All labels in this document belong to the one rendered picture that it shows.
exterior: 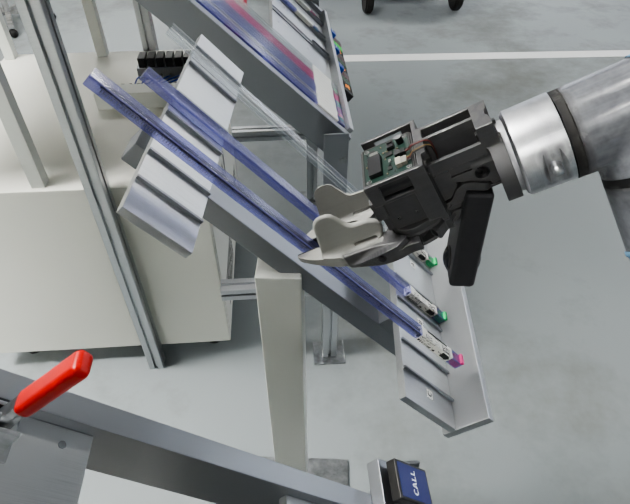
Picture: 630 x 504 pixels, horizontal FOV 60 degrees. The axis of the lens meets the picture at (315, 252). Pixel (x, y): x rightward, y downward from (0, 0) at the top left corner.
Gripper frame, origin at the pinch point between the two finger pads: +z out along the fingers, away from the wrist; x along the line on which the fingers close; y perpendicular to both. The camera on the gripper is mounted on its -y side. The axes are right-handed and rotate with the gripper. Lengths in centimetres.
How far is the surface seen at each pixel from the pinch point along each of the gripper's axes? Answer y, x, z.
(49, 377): 17.2, 23.0, 6.3
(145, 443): 5.7, 20.6, 10.4
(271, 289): -9.9, -8.2, 12.2
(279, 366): -25.2, -8.3, 20.4
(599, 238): -131, -110, -42
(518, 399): -110, -43, -2
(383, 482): -17.2, 16.1, 1.4
